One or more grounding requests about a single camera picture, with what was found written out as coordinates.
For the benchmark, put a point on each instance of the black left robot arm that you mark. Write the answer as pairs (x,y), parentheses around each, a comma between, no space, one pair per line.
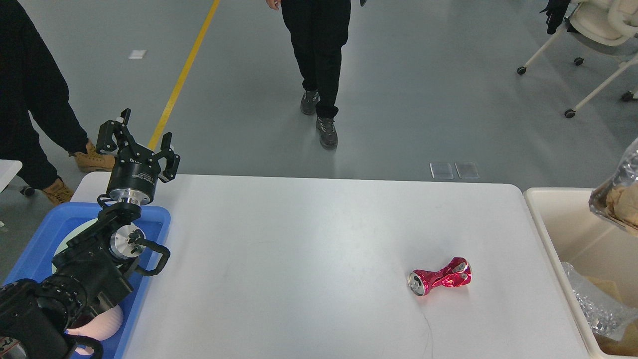
(92,273)

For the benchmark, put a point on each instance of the brown paper bag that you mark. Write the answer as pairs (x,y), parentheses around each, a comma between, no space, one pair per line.
(628,346)

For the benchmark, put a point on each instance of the brown paper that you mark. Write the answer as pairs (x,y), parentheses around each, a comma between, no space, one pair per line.
(622,204)

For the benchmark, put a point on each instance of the clear plastic wrap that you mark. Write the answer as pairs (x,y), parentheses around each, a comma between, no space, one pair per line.
(605,316)

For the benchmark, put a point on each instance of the pink mug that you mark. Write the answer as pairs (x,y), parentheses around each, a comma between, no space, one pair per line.
(100,327)

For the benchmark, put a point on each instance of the clear floor tile right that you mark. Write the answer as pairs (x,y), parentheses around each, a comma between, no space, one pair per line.
(467,170)

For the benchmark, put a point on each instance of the crushed red can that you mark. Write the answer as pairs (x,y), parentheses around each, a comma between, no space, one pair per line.
(456,274)

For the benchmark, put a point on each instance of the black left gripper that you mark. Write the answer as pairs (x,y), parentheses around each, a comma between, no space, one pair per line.
(133,181)

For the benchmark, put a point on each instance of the clear floor tile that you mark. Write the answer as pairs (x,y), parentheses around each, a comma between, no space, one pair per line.
(467,170)
(441,170)

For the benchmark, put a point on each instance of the green plate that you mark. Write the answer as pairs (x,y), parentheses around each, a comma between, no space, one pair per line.
(63,245)

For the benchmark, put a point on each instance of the white plastic bin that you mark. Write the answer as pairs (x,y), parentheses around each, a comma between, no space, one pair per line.
(594,246)

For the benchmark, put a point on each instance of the person in tan boots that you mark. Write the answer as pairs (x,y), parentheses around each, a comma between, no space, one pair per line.
(33,90)

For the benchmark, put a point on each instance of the aluminium foil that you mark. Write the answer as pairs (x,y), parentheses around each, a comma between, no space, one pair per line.
(626,174)

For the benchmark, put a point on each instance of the clear floor tile left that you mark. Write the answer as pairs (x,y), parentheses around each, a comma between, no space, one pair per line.
(441,170)

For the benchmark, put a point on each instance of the white side table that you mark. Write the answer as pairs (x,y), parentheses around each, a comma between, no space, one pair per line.
(9,170)

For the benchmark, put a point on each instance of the person in grey sneakers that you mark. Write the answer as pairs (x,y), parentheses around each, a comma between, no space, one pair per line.
(318,31)

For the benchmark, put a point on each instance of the white office chair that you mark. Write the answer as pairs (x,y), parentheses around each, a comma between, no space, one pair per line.
(607,27)

